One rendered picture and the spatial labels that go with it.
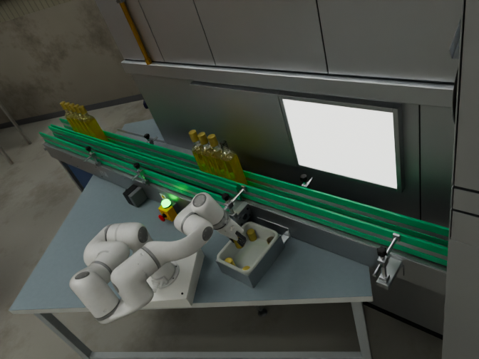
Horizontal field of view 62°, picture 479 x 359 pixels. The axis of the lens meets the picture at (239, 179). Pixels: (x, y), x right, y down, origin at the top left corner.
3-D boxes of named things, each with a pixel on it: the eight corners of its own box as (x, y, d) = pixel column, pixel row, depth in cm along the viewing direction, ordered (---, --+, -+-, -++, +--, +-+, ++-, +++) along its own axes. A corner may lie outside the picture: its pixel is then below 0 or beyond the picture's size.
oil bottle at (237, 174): (249, 186, 178) (235, 148, 165) (241, 194, 176) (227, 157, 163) (239, 183, 182) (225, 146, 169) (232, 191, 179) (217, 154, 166)
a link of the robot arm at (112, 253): (117, 282, 131) (80, 282, 137) (152, 237, 150) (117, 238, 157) (105, 259, 127) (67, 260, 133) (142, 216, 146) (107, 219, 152)
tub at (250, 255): (285, 246, 163) (280, 232, 158) (253, 288, 152) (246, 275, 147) (252, 233, 174) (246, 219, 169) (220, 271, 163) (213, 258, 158)
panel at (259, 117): (405, 187, 138) (401, 103, 117) (401, 193, 136) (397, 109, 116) (218, 142, 194) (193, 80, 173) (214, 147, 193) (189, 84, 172)
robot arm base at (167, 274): (174, 293, 155) (155, 272, 145) (145, 296, 159) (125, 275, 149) (182, 259, 165) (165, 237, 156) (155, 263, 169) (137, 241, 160)
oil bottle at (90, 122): (110, 142, 249) (86, 104, 232) (102, 148, 246) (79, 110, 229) (105, 141, 252) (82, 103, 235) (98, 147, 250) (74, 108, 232)
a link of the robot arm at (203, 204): (184, 232, 124) (167, 221, 130) (202, 247, 131) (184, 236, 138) (212, 194, 128) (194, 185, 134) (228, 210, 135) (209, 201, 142)
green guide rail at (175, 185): (232, 211, 169) (226, 197, 164) (230, 212, 168) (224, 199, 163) (46, 141, 278) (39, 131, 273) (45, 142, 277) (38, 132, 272)
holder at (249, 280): (291, 238, 166) (288, 225, 161) (253, 288, 153) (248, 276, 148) (259, 225, 177) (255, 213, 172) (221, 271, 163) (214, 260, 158)
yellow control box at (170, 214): (182, 213, 198) (176, 202, 194) (172, 223, 195) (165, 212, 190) (172, 209, 203) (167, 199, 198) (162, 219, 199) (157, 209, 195)
